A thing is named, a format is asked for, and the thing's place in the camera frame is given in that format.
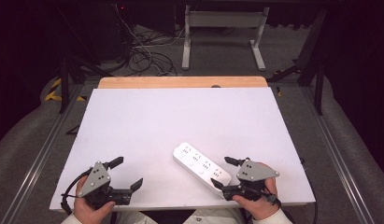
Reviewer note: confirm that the aluminium floor rail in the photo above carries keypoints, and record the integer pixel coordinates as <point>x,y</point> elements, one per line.
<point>34,168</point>
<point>339,155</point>

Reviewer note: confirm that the yellow black hazard tape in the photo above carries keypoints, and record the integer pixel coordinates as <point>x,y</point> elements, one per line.
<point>52,96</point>

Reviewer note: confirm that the white power strip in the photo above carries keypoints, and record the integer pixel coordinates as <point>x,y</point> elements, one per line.
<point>196,161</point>

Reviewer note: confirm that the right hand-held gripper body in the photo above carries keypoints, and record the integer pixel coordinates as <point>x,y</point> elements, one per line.
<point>255,172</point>

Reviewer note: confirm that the white board sheet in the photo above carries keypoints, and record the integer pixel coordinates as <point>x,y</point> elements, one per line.
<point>167,118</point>

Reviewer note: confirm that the white metal desk frame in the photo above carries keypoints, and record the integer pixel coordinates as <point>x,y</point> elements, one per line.
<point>224,19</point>

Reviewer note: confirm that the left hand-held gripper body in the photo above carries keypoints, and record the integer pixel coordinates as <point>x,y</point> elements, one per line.
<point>94,179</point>

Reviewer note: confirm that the black metal stand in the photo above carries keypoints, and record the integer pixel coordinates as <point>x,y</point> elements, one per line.
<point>319,90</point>
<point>64,87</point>

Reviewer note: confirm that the wooden table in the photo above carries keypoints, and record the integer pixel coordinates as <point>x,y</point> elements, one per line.
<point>180,82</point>

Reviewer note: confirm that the person's left hand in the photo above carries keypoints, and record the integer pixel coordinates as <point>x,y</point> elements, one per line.
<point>87,213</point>

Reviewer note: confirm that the person's right hand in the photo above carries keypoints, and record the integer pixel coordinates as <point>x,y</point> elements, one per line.
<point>259,208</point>

